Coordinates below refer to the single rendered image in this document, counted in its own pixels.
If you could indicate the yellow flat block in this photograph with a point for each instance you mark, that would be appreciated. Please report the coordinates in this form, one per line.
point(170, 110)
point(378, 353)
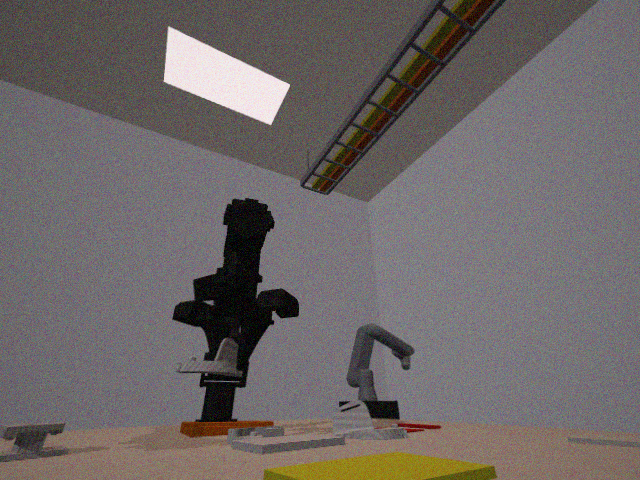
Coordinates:
point(391, 466)

